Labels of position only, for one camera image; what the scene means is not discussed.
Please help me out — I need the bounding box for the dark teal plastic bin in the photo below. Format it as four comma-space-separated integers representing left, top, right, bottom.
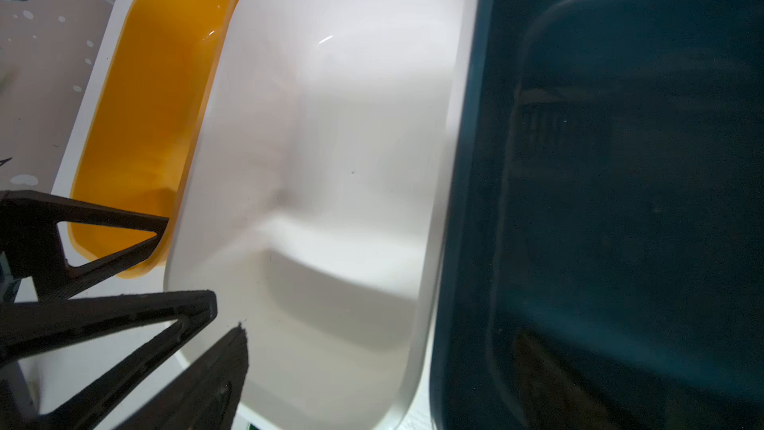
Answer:
430, 0, 763, 429

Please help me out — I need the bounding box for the white plastic bin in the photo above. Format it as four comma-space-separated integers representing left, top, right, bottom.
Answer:
164, 0, 478, 429

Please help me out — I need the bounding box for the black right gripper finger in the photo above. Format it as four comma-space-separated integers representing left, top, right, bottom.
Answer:
119, 326, 249, 429

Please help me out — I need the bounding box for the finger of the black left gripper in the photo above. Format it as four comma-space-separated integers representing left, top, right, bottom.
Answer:
1, 291, 217, 429
1, 190, 169, 301

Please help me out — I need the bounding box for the yellow plastic bin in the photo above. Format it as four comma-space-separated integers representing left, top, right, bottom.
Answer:
70, 0, 238, 279

